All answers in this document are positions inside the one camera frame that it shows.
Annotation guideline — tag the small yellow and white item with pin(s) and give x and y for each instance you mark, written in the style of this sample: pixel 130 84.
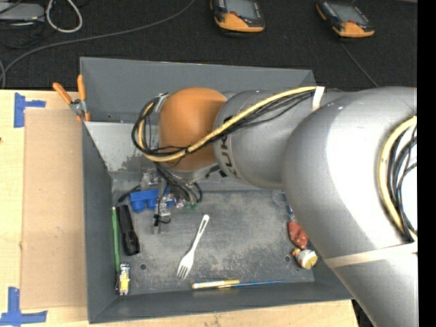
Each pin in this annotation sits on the small yellow and white item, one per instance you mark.
pixel 124 279

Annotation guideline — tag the gold pen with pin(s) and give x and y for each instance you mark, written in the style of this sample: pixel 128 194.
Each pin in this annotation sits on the gold pen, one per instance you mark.
pixel 214 284

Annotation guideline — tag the white plastic fork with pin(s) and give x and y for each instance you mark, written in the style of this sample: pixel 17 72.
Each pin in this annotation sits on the white plastic fork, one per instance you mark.
pixel 192 247

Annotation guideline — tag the green pencil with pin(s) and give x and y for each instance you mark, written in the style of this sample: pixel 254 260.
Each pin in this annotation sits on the green pencil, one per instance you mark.
pixel 116 237

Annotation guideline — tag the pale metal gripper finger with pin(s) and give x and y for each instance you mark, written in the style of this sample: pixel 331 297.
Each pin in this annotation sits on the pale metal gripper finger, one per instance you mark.
pixel 163 210
pixel 151 180

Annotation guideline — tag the brown cardboard board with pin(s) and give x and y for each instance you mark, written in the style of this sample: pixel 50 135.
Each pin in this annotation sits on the brown cardboard board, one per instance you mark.
pixel 51 199

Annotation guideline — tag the clear plastic item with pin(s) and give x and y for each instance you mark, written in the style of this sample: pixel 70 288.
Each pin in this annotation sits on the clear plastic item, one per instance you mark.
pixel 283 203

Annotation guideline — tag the grey metal bin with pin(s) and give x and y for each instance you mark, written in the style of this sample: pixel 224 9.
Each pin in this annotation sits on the grey metal bin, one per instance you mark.
pixel 238 237

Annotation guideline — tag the blue plastic block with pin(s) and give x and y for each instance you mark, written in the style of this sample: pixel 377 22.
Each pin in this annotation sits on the blue plastic block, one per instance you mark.
pixel 140 200

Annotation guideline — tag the black cylinder tube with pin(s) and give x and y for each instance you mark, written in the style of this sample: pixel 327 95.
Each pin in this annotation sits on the black cylinder tube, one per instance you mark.
pixel 128 230

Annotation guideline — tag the red-brown toy food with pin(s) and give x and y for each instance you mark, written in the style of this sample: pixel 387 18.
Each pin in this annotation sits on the red-brown toy food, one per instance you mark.
pixel 297 234

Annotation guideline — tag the white and yellow toy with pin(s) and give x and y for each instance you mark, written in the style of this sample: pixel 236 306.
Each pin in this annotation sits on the white and yellow toy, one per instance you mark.
pixel 306 258

